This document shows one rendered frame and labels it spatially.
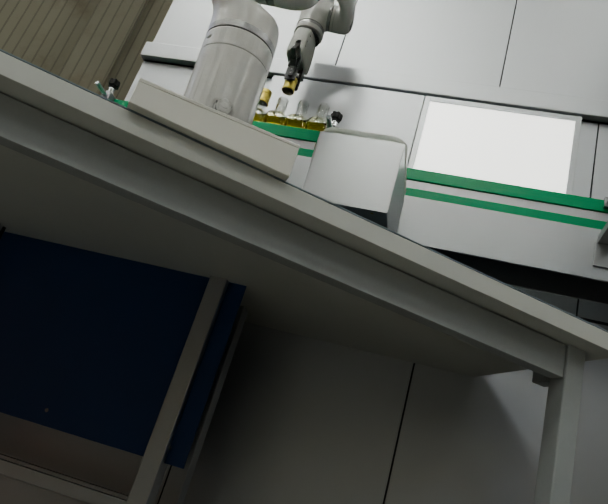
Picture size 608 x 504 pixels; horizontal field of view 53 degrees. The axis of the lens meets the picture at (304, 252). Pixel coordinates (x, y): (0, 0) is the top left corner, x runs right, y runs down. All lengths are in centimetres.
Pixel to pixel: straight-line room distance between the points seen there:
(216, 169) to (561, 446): 72
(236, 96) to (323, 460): 86
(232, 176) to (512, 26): 137
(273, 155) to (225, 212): 11
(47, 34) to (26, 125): 428
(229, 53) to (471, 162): 90
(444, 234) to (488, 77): 68
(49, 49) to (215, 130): 428
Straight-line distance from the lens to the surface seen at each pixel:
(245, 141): 91
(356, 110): 184
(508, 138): 180
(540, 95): 191
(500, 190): 151
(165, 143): 89
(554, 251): 144
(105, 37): 511
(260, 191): 90
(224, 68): 102
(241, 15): 108
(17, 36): 519
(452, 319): 105
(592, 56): 206
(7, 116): 94
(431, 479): 148
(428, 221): 143
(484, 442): 150
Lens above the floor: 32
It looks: 22 degrees up
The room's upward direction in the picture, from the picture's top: 17 degrees clockwise
